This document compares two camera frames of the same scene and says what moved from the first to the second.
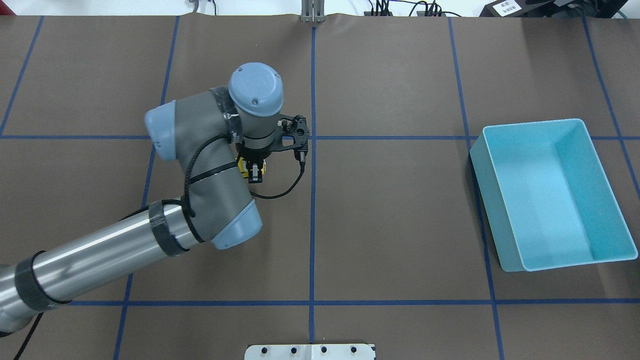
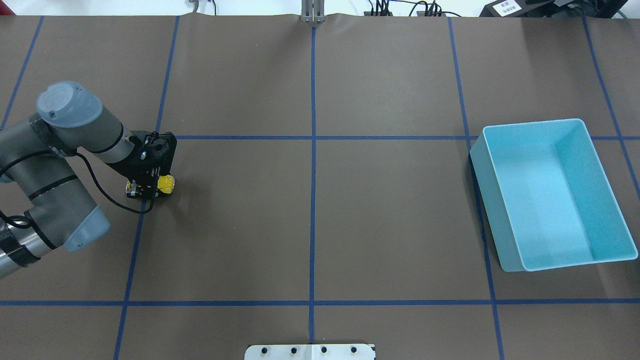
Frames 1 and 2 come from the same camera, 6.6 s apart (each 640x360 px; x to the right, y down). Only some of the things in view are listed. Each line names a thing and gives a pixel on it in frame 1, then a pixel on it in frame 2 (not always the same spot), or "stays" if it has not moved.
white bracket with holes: [310, 352] stays
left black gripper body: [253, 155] to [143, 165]
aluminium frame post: [313, 11] stays
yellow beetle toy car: [242, 167] to [166, 183]
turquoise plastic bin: [549, 199] stays
